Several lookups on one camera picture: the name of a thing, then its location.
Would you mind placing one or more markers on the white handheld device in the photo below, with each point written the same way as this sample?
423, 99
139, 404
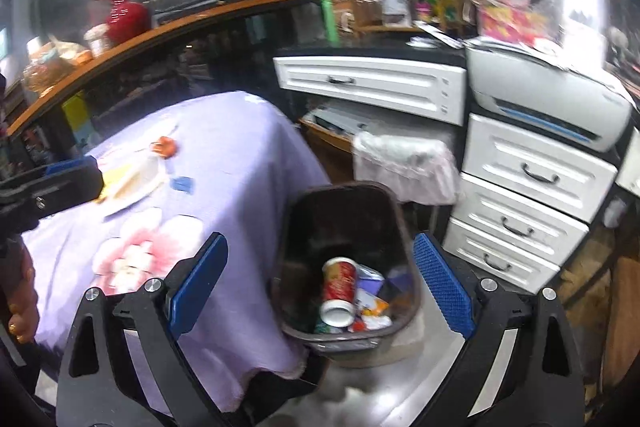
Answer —
435, 39

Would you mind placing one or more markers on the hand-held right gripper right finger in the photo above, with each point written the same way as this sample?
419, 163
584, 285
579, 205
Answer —
442, 287

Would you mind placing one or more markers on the purple floral tablecloth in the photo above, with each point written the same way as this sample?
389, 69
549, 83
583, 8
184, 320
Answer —
240, 217

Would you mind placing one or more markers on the small colourful bottles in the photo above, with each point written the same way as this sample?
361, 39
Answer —
432, 2

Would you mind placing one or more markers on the red vase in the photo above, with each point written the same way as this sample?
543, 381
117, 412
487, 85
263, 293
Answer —
122, 19

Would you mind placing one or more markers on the plastic bag of snacks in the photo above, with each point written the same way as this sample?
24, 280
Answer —
515, 17

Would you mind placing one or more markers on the white paper plate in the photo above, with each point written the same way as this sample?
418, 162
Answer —
145, 187

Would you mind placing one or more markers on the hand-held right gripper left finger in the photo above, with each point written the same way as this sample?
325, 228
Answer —
200, 287

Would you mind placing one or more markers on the green bottle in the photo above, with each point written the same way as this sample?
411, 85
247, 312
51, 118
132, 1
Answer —
331, 22

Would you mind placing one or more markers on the dark brown trash bin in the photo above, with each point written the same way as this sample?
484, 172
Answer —
340, 217

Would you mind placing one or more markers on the white lined waste bin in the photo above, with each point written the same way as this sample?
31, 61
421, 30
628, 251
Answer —
405, 167

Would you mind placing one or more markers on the white three-drawer cabinet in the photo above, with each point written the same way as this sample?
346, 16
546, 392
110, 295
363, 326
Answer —
530, 167

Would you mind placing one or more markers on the person's left hand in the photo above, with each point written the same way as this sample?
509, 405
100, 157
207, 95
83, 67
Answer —
25, 302

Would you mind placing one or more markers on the red soda can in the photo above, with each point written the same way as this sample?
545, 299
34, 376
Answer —
340, 287

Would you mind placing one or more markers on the white wide desk drawer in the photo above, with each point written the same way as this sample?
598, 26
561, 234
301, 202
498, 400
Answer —
380, 82

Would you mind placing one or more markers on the orange foam net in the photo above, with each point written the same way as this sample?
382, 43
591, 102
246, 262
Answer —
166, 147

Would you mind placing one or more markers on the orange snack wrapper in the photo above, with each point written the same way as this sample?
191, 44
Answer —
375, 306

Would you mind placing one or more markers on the purple organza bag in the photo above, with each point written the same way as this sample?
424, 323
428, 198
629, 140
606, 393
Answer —
400, 287

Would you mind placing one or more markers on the curved wooden counter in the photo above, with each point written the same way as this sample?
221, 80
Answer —
200, 19

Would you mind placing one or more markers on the plastic cup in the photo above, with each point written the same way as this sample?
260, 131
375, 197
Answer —
97, 42

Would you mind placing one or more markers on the white printer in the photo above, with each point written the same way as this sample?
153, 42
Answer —
540, 87

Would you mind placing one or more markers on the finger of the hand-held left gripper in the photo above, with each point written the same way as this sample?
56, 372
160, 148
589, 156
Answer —
75, 184

